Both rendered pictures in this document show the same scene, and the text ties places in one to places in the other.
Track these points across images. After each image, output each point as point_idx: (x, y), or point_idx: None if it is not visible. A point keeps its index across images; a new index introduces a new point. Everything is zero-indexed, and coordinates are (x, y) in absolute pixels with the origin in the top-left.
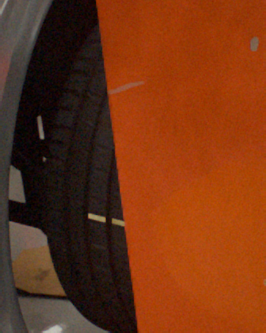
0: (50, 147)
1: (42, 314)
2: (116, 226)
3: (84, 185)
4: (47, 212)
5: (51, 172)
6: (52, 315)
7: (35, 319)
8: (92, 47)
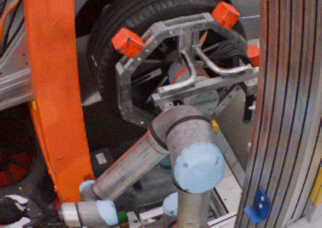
0: (93, 27)
1: (172, 56)
2: (95, 64)
3: (93, 45)
4: (87, 47)
5: (90, 35)
6: (176, 58)
7: (167, 57)
8: None
